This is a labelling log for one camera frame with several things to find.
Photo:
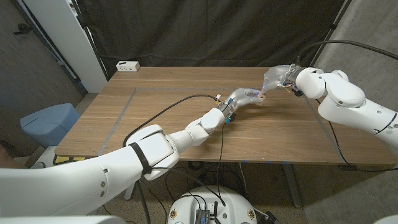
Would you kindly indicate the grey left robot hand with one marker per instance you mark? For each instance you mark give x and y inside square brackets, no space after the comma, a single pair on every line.
[239,97]

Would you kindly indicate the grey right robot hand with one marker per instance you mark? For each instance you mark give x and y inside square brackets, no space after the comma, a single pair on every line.
[278,76]

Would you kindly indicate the wooden block with holes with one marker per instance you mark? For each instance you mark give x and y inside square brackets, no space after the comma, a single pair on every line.
[261,98]

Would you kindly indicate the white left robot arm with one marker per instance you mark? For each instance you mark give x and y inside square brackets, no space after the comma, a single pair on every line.
[93,186]

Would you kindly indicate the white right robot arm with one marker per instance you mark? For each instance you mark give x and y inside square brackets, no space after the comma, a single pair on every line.
[351,102]

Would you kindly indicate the black backdrop curtain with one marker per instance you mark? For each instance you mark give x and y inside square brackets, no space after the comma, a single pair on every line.
[202,31]

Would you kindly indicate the black backdrop stand pole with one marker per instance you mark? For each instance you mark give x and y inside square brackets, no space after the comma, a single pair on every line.
[339,19]
[91,42]

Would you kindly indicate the grey table leg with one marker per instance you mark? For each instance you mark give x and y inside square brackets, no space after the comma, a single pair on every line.
[292,186]

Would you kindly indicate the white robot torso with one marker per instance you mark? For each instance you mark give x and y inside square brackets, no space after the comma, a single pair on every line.
[230,202]

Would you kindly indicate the black table control panel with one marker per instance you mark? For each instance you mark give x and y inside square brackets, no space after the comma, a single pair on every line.
[347,168]

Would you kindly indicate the black antenna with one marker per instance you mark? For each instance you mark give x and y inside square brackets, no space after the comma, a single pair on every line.
[215,210]

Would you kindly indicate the white power strip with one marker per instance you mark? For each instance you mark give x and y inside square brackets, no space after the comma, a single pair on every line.
[127,66]

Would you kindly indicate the grey finned electronics box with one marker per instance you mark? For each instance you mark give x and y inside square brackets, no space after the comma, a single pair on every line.
[202,216]

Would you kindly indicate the white table leg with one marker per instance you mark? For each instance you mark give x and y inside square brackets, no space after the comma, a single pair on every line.
[129,193]

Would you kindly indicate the yellow black floor sign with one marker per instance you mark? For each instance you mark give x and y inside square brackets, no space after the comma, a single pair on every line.
[70,159]

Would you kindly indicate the blue padded stool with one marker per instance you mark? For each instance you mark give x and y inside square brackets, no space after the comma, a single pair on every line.
[49,124]

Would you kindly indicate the grey sneaker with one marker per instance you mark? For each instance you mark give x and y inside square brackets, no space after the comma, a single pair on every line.
[38,165]

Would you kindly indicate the person's bare leg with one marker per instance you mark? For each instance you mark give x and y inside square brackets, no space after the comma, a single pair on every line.
[7,161]

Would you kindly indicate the black door frame strip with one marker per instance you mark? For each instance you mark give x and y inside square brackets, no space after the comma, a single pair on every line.
[49,46]

